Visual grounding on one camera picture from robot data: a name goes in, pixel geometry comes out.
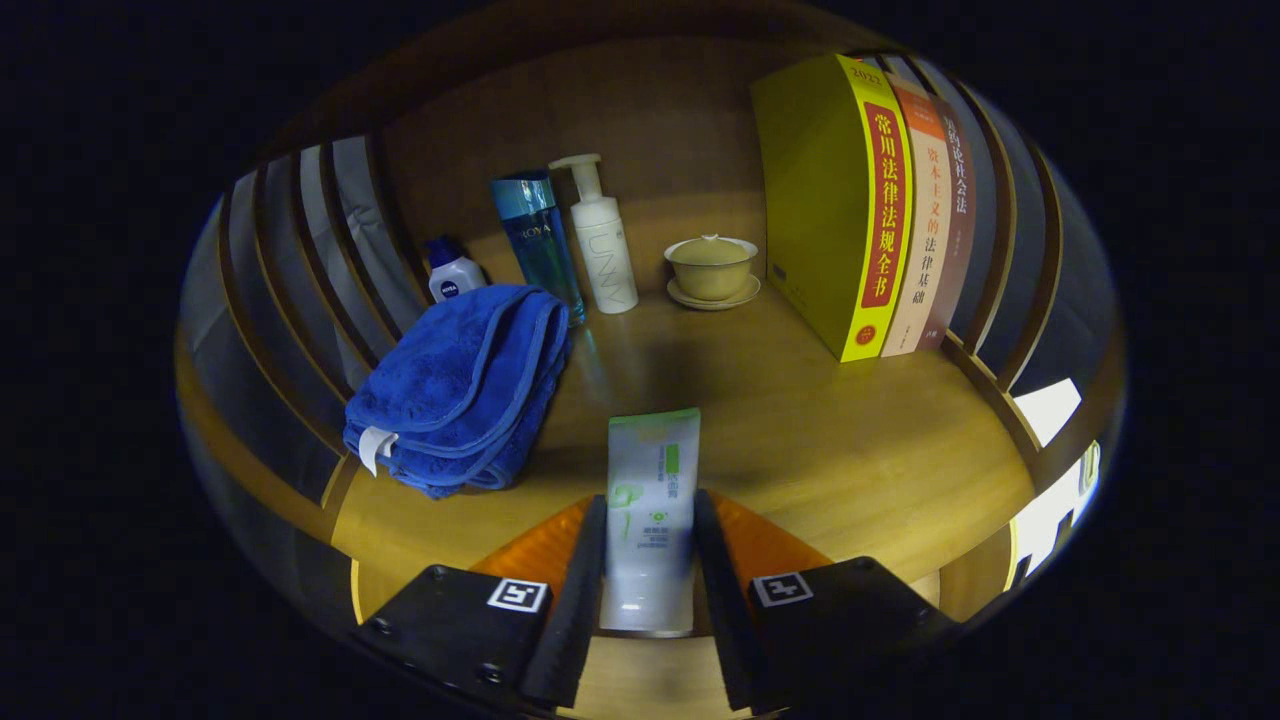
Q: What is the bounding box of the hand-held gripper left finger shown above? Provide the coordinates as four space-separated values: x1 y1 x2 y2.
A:
350 493 609 711

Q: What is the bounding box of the yellow lidded teacup with saucer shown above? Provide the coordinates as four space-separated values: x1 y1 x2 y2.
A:
664 234 762 311

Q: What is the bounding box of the small white blue-capped bottle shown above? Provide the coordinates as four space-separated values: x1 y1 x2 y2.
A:
425 236 489 303

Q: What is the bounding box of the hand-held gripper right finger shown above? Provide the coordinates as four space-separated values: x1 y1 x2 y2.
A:
693 488 956 713

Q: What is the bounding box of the white side table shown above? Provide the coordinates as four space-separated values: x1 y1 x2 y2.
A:
1010 378 1101 576

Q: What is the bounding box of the thick yellow book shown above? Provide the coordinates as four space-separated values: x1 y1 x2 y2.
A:
751 53 914 363

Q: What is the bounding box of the white pump bottle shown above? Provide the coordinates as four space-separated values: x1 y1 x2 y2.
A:
549 153 639 315

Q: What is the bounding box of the brown book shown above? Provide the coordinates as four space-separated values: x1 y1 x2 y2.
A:
915 95 976 351

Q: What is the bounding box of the wooden countertop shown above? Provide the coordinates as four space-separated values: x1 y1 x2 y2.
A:
330 280 1038 641

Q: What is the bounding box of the white tube with green print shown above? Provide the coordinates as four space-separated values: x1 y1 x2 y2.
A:
600 407 701 633

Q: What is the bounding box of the orange and white book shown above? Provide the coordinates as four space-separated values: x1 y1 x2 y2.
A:
880 75 951 358

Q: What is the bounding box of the tall teal bottle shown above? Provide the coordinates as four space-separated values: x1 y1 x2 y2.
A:
489 172 587 326

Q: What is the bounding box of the wooden cabinet with slatted sides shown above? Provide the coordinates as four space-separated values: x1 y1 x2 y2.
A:
175 0 1126 641

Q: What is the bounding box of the folded blue towel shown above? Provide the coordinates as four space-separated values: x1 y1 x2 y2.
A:
343 284 573 499

